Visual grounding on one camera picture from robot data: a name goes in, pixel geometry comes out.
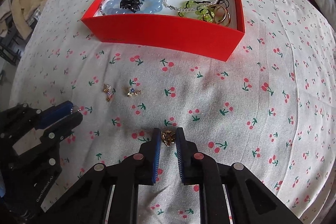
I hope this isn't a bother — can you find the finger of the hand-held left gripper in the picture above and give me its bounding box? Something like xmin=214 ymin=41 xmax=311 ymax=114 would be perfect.
xmin=39 ymin=111 xmax=84 ymax=147
xmin=12 ymin=101 xmax=74 ymax=128

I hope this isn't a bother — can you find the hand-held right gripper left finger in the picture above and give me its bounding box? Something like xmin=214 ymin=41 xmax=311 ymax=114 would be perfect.
xmin=59 ymin=127 xmax=161 ymax=224

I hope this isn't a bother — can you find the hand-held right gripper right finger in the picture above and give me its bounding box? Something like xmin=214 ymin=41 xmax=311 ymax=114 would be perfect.
xmin=175 ymin=127 xmax=302 ymax=224

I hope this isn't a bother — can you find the chunky gold earring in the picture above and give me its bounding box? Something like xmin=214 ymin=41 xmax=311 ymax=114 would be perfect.
xmin=161 ymin=130 xmax=176 ymax=147

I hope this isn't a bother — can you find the gold dangling earring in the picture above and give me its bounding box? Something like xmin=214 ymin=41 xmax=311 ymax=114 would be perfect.
xmin=102 ymin=84 xmax=116 ymax=102

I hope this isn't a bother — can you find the gold earring with blue stone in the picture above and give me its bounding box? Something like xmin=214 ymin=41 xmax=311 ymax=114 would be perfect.
xmin=124 ymin=86 xmax=143 ymax=97

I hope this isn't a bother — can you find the dark bead bracelet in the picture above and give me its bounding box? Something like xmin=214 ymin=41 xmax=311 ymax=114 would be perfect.
xmin=99 ymin=0 xmax=137 ymax=16

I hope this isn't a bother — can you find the red cardboard box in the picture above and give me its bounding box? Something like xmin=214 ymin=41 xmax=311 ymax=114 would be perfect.
xmin=80 ymin=0 xmax=246 ymax=62

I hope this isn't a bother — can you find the black claw hair clip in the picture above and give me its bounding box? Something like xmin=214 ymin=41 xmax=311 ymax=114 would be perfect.
xmin=120 ymin=0 xmax=143 ymax=13

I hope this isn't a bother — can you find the yellow green flower bracelet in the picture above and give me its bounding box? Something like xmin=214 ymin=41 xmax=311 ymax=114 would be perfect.
xmin=177 ymin=0 xmax=216 ymax=22

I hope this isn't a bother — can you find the gold ring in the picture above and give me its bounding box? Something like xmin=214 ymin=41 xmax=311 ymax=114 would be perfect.
xmin=220 ymin=10 xmax=232 ymax=28
xmin=211 ymin=5 xmax=227 ymax=24

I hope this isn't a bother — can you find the light blue bead bracelet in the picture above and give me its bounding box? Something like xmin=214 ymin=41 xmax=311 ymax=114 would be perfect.
xmin=105 ymin=0 xmax=162 ymax=14

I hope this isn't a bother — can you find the black cord hair tie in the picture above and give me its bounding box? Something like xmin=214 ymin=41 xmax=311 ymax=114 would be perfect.
xmin=217 ymin=0 xmax=231 ymax=12

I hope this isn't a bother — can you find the cherry print bedsheet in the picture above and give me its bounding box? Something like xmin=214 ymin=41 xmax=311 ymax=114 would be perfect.
xmin=9 ymin=0 xmax=336 ymax=224

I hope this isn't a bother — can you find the black metal rack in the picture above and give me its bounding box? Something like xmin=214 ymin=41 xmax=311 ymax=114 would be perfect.
xmin=0 ymin=27 xmax=25 ymax=67

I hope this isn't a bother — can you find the grey plaid cloth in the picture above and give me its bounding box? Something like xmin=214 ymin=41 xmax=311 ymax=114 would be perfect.
xmin=26 ymin=4 xmax=44 ymax=28

